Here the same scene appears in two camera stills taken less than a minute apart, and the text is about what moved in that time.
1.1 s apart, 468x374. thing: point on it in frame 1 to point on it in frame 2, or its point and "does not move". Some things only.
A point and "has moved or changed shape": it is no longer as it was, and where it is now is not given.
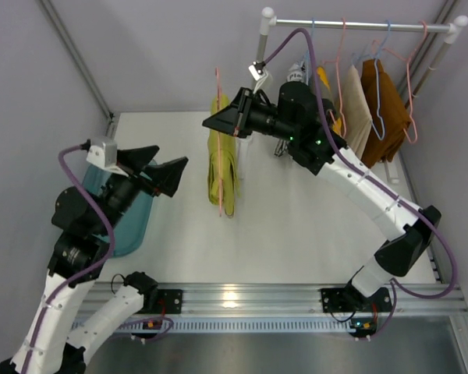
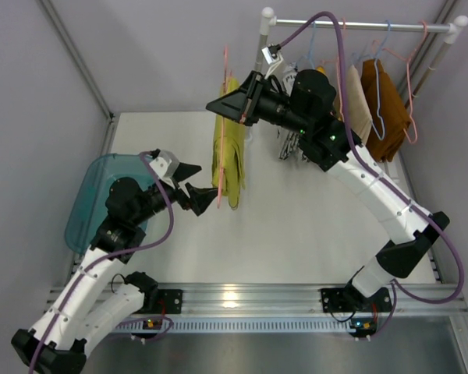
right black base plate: [350, 300] does not move
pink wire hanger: [219, 142] has moved or changed shape
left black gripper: [141, 176] to [180, 191]
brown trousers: [389, 117] does not move
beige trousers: [356, 112] does not move
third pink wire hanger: [408, 62] does not move
